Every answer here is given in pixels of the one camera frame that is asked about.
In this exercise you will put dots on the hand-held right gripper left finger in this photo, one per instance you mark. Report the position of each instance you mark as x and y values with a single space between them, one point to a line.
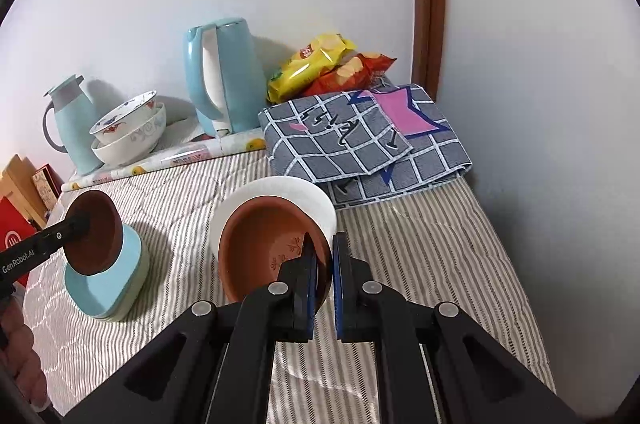
310 284

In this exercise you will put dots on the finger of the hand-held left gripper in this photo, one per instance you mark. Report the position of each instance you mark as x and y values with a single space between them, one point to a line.
70 228

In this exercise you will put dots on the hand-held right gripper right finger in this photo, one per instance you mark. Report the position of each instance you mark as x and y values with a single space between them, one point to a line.
339 294

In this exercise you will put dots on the small brown clay bowl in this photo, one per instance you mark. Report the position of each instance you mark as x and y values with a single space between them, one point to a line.
255 244
100 244

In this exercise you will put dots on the blue plate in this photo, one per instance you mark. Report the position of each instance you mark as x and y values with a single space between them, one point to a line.
110 289

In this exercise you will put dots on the green plate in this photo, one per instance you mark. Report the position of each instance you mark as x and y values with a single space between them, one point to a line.
144 271

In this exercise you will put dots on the large white bowl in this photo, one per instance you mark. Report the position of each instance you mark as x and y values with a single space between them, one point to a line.
295 199

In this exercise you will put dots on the person's left hand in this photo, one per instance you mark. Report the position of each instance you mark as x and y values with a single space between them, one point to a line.
25 354

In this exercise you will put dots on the red paper bag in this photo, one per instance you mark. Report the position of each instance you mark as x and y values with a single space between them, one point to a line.
15 224

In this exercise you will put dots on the patterned brown box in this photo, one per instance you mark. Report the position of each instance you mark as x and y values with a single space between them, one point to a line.
45 189

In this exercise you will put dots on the striped table cloth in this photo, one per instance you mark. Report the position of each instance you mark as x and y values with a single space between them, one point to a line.
425 254

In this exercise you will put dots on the light blue thermos jug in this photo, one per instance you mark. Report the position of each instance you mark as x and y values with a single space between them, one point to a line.
75 129

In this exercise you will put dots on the white bowl with grey pattern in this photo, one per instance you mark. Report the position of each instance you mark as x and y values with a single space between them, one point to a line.
135 147

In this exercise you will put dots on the flower-patterned white bowl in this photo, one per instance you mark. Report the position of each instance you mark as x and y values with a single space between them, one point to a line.
125 119

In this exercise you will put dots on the grey checked folded cloth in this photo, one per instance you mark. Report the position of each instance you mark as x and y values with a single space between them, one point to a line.
350 164

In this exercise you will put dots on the floral paper roll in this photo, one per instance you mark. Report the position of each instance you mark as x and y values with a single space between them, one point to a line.
190 157

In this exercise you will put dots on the red chip bag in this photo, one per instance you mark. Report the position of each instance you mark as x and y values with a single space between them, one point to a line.
360 72

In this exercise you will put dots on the yellow chip bag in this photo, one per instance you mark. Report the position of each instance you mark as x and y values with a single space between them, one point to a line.
305 64

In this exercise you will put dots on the light blue electric kettle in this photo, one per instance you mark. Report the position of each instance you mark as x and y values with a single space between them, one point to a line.
235 74

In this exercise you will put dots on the brown wooden door frame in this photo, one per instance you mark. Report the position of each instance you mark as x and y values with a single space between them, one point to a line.
427 4

